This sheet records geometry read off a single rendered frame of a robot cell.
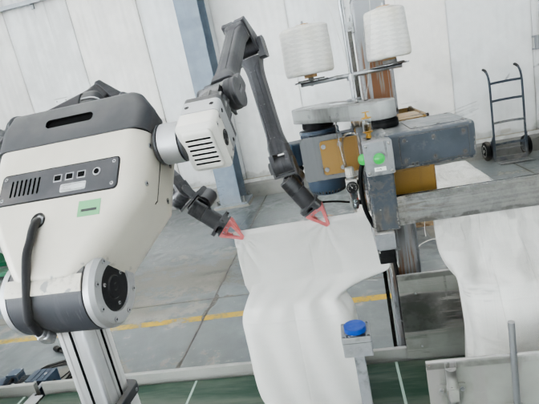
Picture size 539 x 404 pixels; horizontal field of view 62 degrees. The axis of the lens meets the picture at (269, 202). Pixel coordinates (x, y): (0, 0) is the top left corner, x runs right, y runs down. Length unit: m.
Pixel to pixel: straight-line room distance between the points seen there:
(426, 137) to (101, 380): 0.97
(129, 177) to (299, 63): 0.76
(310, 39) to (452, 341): 1.25
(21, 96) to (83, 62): 1.15
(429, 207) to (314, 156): 0.44
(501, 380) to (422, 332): 0.56
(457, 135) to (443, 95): 5.31
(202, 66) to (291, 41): 4.70
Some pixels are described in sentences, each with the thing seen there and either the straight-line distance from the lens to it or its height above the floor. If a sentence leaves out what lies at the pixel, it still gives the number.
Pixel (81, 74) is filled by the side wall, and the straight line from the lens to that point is 7.33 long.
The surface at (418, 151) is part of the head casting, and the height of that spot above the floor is 1.28.
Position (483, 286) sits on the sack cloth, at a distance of 1.55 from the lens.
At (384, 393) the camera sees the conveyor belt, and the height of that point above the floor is 0.38.
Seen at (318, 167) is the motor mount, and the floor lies 1.21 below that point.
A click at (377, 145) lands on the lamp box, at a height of 1.32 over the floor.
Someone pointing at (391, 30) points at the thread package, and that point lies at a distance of 1.52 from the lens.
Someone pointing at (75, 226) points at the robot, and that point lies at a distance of 0.95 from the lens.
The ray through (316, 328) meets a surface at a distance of 1.55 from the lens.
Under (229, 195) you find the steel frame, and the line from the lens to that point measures 6.31.
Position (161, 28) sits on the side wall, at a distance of 6.83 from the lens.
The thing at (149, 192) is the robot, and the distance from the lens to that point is 0.94.
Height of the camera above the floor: 1.52
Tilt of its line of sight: 14 degrees down
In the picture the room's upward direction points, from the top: 12 degrees counter-clockwise
